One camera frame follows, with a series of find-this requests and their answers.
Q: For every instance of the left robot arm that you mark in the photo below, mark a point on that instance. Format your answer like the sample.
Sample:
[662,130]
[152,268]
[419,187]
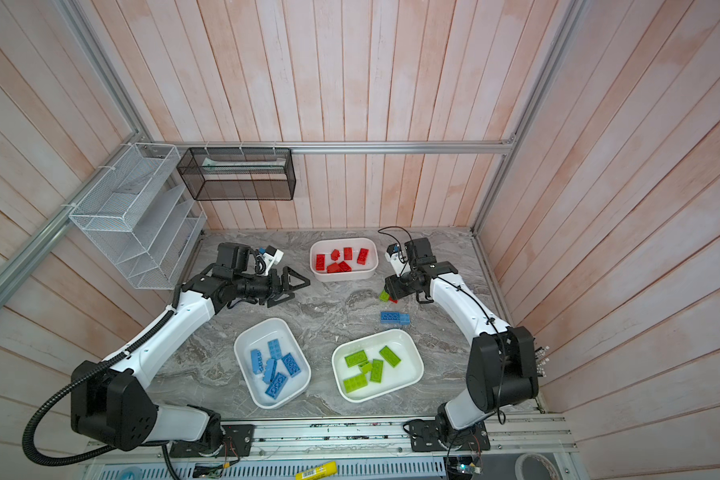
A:
[109,400]

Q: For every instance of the red cup with pencils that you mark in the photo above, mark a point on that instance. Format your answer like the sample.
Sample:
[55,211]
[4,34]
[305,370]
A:
[541,360]

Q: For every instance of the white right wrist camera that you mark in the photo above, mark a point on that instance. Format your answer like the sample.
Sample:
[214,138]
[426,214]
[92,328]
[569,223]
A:
[395,256]

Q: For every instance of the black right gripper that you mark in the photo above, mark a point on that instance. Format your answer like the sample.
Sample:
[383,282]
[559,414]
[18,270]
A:
[393,285]

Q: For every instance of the white tape roll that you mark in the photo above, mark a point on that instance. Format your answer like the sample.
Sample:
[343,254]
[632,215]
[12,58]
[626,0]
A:
[535,466]

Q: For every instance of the white bin front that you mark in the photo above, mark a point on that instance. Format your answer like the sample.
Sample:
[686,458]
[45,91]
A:
[407,373]

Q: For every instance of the yellow marker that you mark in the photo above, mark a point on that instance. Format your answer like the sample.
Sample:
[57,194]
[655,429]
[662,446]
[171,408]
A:
[318,472]

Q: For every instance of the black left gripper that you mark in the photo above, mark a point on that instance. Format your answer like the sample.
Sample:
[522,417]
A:
[276,289]

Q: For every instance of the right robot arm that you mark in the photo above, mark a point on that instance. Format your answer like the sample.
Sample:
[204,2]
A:
[502,366]

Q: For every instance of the black mesh basket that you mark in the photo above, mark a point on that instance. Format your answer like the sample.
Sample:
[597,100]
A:
[238,173]

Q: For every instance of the blue lego small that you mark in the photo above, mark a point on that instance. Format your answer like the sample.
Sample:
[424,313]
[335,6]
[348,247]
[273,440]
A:
[274,349]

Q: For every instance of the white wire shelf rack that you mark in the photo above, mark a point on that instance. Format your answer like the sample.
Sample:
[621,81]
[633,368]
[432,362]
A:
[146,227]

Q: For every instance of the white bin left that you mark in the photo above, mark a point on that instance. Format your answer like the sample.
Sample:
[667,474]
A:
[257,337]

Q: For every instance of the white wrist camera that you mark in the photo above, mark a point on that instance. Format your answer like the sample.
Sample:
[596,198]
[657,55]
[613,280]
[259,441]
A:
[266,259]
[395,256]

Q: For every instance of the white bin with red legos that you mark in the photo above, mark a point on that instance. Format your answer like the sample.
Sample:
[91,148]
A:
[359,272]

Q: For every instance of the large blue lego underside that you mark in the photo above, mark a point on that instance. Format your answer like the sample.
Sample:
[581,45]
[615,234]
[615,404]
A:
[390,317]

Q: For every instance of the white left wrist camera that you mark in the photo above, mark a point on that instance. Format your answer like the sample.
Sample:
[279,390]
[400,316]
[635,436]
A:
[266,259]

